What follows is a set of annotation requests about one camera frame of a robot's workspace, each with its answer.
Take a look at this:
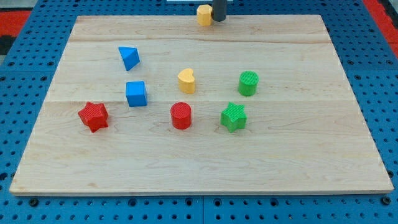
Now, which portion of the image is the blue cube block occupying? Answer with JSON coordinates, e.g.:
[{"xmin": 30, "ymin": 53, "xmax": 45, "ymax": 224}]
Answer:
[{"xmin": 126, "ymin": 81, "xmax": 147, "ymax": 107}]

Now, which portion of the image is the red cylinder block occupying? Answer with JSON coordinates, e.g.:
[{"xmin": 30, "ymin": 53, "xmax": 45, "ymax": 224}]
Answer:
[{"xmin": 170, "ymin": 102, "xmax": 192, "ymax": 129}]

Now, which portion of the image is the yellow hexagon block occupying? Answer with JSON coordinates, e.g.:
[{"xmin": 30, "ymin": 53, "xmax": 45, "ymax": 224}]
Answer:
[{"xmin": 197, "ymin": 4, "xmax": 213, "ymax": 26}]

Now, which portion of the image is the red star block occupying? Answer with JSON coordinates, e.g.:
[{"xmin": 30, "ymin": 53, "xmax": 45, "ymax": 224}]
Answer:
[{"xmin": 78, "ymin": 102, "xmax": 108, "ymax": 133}]

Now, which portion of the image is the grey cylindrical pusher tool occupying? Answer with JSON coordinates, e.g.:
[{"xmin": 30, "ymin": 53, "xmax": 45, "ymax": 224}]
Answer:
[{"xmin": 212, "ymin": 0, "xmax": 228, "ymax": 22}]

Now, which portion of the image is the green cylinder block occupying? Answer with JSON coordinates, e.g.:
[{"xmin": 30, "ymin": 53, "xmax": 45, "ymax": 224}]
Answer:
[{"xmin": 238, "ymin": 70, "xmax": 259, "ymax": 96}]

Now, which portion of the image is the green star block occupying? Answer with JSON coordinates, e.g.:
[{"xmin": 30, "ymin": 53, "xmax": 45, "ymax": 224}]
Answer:
[{"xmin": 220, "ymin": 102, "xmax": 247, "ymax": 133}]

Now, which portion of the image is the blue triangle block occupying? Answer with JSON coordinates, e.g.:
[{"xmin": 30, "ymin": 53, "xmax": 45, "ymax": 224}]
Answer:
[{"xmin": 118, "ymin": 47, "xmax": 141, "ymax": 71}]

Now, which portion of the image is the wooden board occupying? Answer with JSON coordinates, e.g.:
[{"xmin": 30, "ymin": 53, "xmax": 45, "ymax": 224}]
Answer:
[{"xmin": 9, "ymin": 15, "xmax": 394, "ymax": 196}]

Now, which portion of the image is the yellow heart block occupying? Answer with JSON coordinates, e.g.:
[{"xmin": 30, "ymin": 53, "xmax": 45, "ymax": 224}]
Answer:
[{"xmin": 177, "ymin": 68, "xmax": 195, "ymax": 94}]

